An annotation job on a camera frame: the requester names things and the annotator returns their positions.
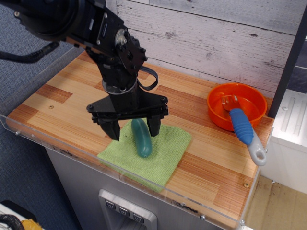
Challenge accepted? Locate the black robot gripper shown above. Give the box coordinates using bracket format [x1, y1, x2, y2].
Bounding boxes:
[87, 85, 168, 141]

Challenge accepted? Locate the green toy cucumber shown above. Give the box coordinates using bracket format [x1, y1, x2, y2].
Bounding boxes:
[131, 119, 153, 158]

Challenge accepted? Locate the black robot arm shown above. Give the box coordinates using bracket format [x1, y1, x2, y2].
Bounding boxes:
[0, 0, 168, 140]

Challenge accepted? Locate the green knitted cloth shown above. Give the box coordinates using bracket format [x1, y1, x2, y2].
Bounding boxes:
[97, 119, 191, 193]

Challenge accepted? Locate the grey toy fridge cabinet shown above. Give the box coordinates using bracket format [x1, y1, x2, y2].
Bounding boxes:
[47, 149, 219, 230]

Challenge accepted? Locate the silver dispenser button panel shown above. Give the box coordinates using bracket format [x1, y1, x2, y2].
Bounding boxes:
[98, 189, 158, 230]

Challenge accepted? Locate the orange plastic bowl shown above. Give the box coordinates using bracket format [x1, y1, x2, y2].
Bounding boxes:
[207, 83, 268, 131]

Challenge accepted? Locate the white ribbed appliance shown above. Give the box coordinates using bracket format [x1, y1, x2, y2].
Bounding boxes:
[260, 90, 307, 193]

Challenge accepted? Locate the clear acrylic guard rail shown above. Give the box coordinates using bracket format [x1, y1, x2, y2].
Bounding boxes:
[0, 44, 259, 230]

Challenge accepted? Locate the fork with blue grey handle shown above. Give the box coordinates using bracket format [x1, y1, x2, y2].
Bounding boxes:
[221, 95, 267, 166]

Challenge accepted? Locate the dark right vertical post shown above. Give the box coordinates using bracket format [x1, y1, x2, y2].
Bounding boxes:
[267, 7, 307, 118]

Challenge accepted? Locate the black braided cable sleeve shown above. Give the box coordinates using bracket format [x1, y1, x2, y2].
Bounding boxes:
[0, 214, 24, 230]

